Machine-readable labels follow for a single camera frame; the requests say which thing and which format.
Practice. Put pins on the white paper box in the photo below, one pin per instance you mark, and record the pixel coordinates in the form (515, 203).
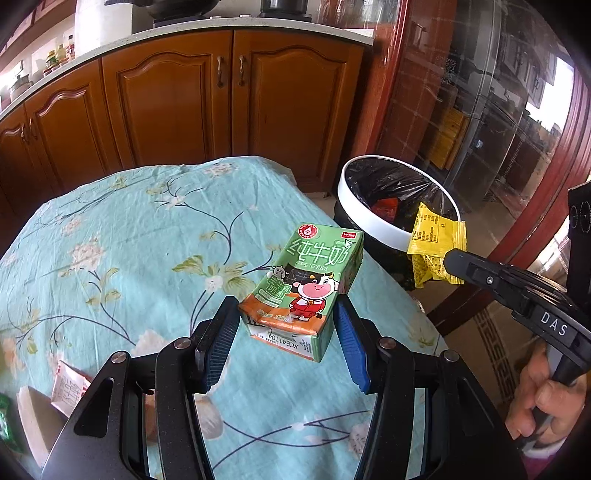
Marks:
(34, 420)

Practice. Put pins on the green foil candy wrapper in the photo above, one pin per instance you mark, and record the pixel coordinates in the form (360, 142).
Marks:
(5, 422)

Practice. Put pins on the white round trash bin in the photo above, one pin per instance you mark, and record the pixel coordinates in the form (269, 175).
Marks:
(364, 219)

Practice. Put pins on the red framed glass door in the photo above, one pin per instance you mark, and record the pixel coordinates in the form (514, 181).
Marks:
(508, 115)

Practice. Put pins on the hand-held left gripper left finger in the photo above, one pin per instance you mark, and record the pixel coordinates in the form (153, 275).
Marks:
(217, 346)

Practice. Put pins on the small lidded white pot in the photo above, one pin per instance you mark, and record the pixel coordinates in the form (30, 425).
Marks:
(21, 86)

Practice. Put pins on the wooden base cabinets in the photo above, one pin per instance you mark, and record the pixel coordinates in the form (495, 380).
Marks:
(161, 101)

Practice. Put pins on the wooden wall cabinets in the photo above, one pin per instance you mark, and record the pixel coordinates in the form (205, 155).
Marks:
(23, 23)

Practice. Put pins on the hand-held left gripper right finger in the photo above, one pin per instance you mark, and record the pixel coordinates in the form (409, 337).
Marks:
(351, 341)

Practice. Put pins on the black cooking pot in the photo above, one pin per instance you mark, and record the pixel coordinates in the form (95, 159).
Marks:
(281, 5)

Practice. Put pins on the person's right hand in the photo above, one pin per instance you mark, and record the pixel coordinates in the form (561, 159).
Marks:
(568, 406)

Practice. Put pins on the seasoning bottle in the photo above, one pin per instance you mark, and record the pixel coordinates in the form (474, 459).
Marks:
(60, 54)
(70, 46)
(50, 61)

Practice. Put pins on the red snack packet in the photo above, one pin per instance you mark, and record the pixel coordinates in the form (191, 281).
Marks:
(385, 207)

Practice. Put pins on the black trash bag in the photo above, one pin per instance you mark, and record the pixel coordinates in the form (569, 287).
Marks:
(392, 180)

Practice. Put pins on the person's right forearm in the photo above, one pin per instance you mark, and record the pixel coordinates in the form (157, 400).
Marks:
(542, 464)

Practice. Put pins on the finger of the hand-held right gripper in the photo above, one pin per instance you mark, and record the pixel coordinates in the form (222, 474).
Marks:
(480, 274)

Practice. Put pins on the small red white carton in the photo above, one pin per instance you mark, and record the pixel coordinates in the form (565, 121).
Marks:
(69, 387)

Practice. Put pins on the yellow crate behind glass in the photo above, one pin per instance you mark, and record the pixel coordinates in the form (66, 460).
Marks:
(448, 138)

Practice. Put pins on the floral light blue tablecloth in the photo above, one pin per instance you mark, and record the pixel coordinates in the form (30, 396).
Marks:
(138, 277)

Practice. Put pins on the green milk carton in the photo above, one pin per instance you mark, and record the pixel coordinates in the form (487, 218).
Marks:
(304, 277)

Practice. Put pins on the black wok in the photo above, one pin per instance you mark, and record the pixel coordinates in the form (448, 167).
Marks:
(175, 5)

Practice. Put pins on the yellow snack packet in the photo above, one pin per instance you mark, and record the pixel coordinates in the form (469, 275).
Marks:
(429, 230)

